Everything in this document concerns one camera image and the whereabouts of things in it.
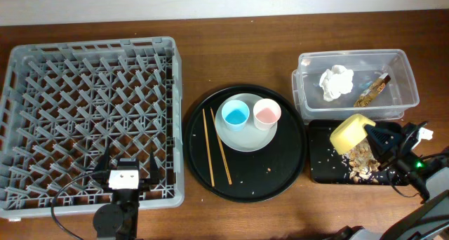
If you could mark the light blue plastic cup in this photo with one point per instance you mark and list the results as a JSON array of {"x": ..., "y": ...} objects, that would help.
[{"x": 235, "y": 114}]

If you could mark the white tissue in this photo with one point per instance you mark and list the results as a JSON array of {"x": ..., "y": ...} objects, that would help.
[{"x": 335, "y": 82}]

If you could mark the grey dishwasher rack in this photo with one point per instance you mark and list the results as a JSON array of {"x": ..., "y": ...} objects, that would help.
[{"x": 61, "y": 102}]

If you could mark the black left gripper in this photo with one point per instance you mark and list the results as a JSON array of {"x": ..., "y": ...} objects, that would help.
[{"x": 146, "y": 180}]

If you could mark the food scraps pile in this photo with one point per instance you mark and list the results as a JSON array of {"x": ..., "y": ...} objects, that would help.
[{"x": 361, "y": 162}]

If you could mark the yellow bowl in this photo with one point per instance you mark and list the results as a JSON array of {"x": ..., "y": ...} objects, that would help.
[{"x": 350, "y": 133}]

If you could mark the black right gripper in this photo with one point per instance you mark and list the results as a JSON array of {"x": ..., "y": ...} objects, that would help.
[{"x": 391, "y": 150}]

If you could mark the brown snack wrapper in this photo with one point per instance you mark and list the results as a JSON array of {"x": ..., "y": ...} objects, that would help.
[{"x": 372, "y": 91}]

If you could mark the pink plastic cup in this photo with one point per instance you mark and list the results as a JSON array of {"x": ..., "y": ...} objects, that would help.
[{"x": 266, "y": 113}]

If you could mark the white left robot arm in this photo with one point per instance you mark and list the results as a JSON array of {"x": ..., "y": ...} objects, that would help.
[{"x": 119, "y": 218}]

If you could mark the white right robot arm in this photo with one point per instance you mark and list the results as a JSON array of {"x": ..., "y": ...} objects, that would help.
[{"x": 432, "y": 217}]

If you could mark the white round plate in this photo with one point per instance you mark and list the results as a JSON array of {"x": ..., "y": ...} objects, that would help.
[{"x": 250, "y": 138}]

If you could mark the clear plastic bin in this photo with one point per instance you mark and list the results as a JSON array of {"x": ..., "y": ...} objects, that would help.
[{"x": 399, "y": 94}]

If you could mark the black rectangular tray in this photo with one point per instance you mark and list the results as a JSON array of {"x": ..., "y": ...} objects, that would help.
[{"x": 329, "y": 167}]

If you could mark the round black tray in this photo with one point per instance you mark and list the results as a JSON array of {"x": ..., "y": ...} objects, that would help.
[{"x": 256, "y": 176}]

